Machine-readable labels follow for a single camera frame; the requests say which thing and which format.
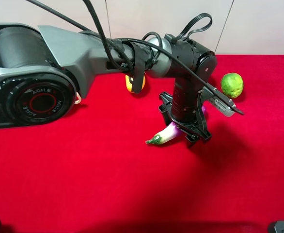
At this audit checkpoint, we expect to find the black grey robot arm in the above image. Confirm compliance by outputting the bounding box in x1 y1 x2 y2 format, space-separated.
0 23 216 143

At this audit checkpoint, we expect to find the dark object bottom right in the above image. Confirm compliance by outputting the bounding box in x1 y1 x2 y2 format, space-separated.
268 221 284 233

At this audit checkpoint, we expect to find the green lime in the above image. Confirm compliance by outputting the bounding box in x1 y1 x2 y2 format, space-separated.
221 73 244 99

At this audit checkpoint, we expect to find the grey textured gripper finger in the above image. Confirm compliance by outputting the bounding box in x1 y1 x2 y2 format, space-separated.
185 135 200 148

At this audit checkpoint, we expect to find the purple toy eggplant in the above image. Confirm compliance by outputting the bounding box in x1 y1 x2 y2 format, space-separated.
145 104 207 146

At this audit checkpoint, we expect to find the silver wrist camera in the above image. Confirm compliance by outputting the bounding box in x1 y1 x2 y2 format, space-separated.
201 84 244 117

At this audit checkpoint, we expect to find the red felt table cloth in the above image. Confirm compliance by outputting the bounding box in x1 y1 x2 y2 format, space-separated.
0 56 284 233

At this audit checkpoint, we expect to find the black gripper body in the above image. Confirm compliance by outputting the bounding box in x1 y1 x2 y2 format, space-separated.
158 91 210 141

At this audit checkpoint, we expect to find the yellow orange mango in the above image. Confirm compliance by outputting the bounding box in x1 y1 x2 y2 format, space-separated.
125 75 145 94

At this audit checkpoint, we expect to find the black cable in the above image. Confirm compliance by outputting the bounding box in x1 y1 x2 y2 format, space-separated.
27 0 214 98

